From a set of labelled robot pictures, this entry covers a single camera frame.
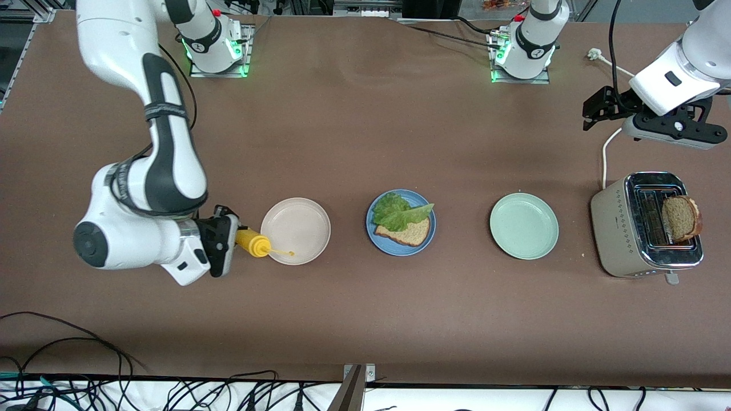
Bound yellow mustard squeeze bottle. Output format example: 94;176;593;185
235;227;295;259

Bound brown bread slice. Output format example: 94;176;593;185
662;195;704;242
374;216;431;247

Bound green lettuce leaf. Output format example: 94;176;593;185
372;192;435;232

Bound beige plate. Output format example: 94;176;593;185
260;198;331;266

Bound pale green plate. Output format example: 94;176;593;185
489;192;560;260

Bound blue plate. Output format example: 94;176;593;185
365;189;436;256

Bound beige chrome toaster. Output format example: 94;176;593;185
591;171;704;285

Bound person in dark clothes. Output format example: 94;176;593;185
403;0;460;19

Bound grey metal box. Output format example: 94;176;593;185
333;0;403;18

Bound black left camera bracket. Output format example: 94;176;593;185
631;96;727;143

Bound white toaster power cord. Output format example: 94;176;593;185
588;48;646;190

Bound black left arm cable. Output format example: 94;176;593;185
608;0;623;109

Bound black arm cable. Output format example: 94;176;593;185
608;0;623;109
117;43;209;219

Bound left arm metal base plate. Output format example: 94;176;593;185
490;31;552;85

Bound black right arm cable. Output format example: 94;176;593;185
117;43;209;219

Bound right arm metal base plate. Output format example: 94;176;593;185
190;24;252;78

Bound looped black loose cable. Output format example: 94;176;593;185
0;337;135;411

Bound tangled black floor cables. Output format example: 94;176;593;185
0;370;343;411

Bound black base supply cable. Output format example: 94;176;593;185
397;17;503;52

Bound long black loose cable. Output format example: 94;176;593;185
0;311;146;374

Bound aluminium table edge bracket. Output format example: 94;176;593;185
327;363;377;411

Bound aluminium frame corner profile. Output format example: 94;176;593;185
0;0;55;23

